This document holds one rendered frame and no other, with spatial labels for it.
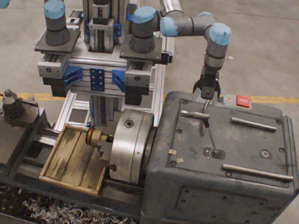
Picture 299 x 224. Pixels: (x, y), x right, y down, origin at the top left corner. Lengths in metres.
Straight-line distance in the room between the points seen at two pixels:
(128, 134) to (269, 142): 0.57
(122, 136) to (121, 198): 0.37
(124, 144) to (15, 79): 2.44
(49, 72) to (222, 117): 0.98
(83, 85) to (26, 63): 1.81
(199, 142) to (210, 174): 0.15
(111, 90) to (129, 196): 0.72
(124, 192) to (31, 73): 2.31
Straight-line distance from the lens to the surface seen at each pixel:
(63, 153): 1.64
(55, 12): 1.75
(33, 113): 1.67
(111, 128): 1.39
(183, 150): 1.19
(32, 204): 1.89
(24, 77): 3.54
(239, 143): 1.27
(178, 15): 1.17
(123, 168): 1.28
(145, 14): 1.66
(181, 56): 3.74
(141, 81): 1.71
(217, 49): 1.13
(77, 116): 2.72
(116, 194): 1.52
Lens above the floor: 2.20
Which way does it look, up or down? 47 degrees down
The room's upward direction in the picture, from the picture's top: 6 degrees clockwise
